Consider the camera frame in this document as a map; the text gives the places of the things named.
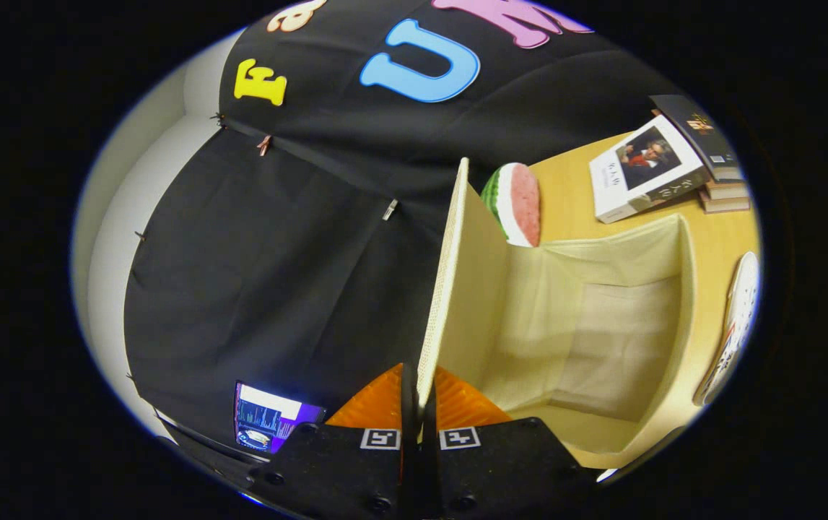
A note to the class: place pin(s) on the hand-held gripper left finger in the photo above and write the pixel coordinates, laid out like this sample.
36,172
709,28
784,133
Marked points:
408,462

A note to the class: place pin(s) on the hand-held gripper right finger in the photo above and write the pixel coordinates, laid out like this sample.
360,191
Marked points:
428,462

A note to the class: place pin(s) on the beige fabric storage box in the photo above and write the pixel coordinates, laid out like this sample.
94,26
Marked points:
601,325

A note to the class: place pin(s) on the white striped canvas shoe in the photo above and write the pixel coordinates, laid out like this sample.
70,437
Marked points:
738,310

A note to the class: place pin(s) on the lit computer screen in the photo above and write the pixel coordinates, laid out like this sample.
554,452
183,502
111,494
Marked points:
269,419

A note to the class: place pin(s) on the black backdrop cloth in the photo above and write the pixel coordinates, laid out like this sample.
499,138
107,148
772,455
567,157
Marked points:
276,253

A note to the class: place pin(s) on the white backdrop clip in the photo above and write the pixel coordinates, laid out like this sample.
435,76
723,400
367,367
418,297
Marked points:
390,209

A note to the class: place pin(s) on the watermelon slice toy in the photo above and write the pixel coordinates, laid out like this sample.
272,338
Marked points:
522,206

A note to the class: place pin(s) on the copper backdrop clip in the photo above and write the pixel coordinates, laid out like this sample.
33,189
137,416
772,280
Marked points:
264,144

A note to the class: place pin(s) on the white portrait cover book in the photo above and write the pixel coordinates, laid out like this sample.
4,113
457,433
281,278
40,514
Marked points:
645,173

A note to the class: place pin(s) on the black cover book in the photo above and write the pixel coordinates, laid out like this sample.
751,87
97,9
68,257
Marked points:
702,133

